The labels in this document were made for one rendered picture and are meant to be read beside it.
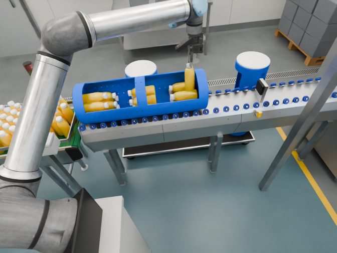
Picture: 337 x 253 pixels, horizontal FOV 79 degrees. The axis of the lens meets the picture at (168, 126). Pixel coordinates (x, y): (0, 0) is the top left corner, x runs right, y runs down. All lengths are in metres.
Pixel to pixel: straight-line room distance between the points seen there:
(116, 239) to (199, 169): 1.53
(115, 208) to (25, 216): 0.38
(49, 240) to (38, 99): 0.47
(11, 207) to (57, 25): 0.57
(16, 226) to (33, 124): 0.33
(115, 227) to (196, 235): 1.19
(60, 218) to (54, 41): 0.57
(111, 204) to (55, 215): 0.30
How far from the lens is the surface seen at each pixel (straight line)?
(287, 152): 1.80
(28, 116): 0.89
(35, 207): 0.81
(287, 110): 1.80
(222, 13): 4.89
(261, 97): 1.69
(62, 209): 0.82
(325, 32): 4.03
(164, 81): 1.57
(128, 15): 0.84
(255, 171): 2.43
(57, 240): 0.82
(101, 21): 0.80
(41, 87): 0.87
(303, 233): 2.32
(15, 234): 0.80
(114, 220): 1.00
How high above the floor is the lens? 2.02
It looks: 48 degrees down
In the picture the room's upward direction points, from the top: 6 degrees counter-clockwise
